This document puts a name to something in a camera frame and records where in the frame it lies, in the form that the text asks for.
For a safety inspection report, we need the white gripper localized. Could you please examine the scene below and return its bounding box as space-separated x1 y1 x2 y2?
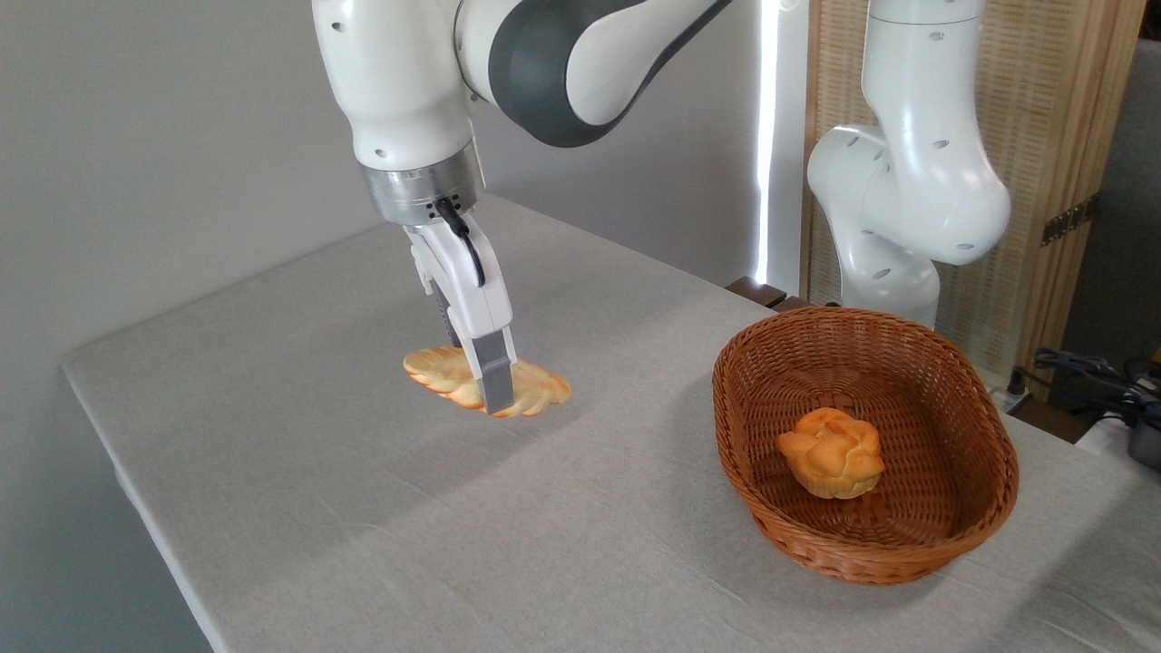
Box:
404 213 521 416

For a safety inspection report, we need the long braided bread loaf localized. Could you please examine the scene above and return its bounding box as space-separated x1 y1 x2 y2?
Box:
403 346 573 419

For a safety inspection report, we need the round knotted bread roll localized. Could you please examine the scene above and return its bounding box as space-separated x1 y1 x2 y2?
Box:
776 407 885 501

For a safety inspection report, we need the grey tablecloth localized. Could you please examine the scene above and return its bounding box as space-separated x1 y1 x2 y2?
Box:
62 192 1161 653

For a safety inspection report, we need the dark wooden furniture corner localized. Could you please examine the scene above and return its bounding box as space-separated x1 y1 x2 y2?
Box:
726 277 810 314

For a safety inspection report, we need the brown wicker basket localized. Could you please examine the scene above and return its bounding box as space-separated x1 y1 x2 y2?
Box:
712 307 1020 586

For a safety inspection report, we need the black screen hinge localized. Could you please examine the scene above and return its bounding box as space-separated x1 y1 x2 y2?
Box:
1041 194 1099 248

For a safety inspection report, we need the dark grey box device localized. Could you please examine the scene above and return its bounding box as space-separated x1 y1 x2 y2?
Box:
1127 421 1161 472

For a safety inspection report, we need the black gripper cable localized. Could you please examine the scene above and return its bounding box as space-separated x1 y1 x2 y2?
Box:
434 197 487 288

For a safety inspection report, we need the black cable bundle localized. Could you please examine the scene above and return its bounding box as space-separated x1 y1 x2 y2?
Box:
1032 347 1161 429

